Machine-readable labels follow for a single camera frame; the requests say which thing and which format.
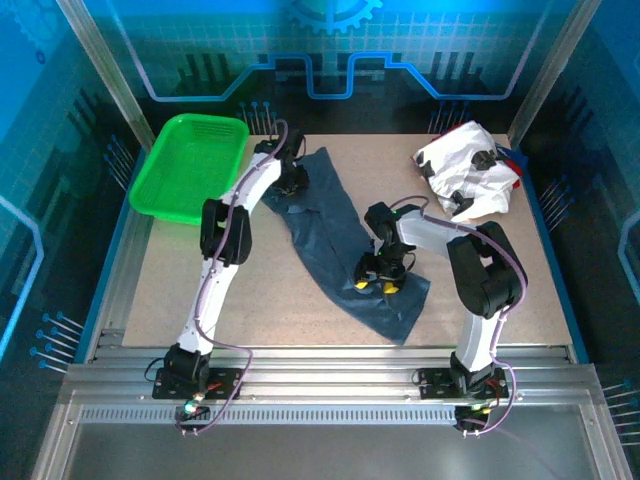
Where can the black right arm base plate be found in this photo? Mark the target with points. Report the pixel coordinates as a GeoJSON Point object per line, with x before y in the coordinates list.
{"type": "Point", "coordinates": [437, 385]}

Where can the green plastic basket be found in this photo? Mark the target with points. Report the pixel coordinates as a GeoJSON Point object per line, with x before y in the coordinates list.
{"type": "Point", "coordinates": [185, 165]}

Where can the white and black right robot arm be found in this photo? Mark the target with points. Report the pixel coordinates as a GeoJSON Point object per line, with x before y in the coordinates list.
{"type": "Point", "coordinates": [425, 232]}

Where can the blue table edge strip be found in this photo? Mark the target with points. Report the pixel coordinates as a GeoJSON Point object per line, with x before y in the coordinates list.
{"type": "Point", "coordinates": [546, 235]}

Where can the red t-shirt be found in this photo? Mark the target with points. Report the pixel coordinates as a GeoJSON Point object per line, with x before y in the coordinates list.
{"type": "Point", "coordinates": [516, 180]}

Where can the small board with yellow light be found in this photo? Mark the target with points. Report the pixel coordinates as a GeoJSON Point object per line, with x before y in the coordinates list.
{"type": "Point", "coordinates": [475, 409]}

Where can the aluminium rail frame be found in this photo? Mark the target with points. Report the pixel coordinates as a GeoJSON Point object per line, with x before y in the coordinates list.
{"type": "Point", "coordinates": [325, 380]}

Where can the white t-shirt with black print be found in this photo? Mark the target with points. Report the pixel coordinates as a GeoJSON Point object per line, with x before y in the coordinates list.
{"type": "Point", "coordinates": [450, 160]}

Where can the dark blue t-shirt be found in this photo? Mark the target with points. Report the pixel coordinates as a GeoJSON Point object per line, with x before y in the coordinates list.
{"type": "Point", "coordinates": [325, 225]}

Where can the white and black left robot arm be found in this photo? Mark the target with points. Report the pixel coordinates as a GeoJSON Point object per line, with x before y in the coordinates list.
{"type": "Point", "coordinates": [215, 290]}

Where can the small board with green light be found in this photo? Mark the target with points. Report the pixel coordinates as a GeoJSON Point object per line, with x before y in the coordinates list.
{"type": "Point", "coordinates": [192, 407]}

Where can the aluminium corner post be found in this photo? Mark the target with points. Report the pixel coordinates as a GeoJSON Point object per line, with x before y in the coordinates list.
{"type": "Point", "coordinates": [107, 75]}
{"type": "Point", "coordinates": [550, 75]}

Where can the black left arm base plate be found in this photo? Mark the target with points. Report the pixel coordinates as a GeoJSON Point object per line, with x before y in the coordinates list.
{"type": "Point", "coordinates": [225, 385]}

